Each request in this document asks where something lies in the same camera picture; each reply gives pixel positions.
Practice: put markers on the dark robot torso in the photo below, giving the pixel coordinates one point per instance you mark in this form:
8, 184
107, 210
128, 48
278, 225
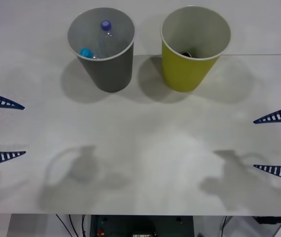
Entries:
140, 225

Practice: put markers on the grey plastic bin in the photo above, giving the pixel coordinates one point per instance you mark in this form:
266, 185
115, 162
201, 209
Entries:
113, 74

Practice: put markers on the yellow-green plastic bin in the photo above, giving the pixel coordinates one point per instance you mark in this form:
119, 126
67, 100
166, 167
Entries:
187, 71

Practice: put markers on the clear bottle with turquoise cap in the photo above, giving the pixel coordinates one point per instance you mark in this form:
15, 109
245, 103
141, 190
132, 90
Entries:
86, 52

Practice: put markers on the clear bottle with purple cap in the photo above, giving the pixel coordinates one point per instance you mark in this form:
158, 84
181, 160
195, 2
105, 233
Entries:
106, 25

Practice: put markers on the black can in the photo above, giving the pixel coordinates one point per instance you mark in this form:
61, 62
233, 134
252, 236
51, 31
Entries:
187, 53

